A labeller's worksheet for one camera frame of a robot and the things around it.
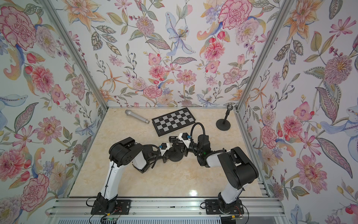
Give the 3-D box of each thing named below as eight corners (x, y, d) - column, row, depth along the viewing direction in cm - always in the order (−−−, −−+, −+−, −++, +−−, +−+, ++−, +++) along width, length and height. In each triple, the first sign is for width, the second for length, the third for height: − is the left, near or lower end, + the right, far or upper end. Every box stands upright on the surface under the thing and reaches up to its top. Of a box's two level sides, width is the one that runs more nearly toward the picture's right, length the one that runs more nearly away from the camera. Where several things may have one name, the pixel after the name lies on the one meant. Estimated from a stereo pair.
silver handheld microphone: (125, 114, 119) (124, 111, 117) (128, 111, 122) (127, 108, 119) (146, 126, 111) (145, 123, 109) (149, 122, 114) (149, 120, 111)
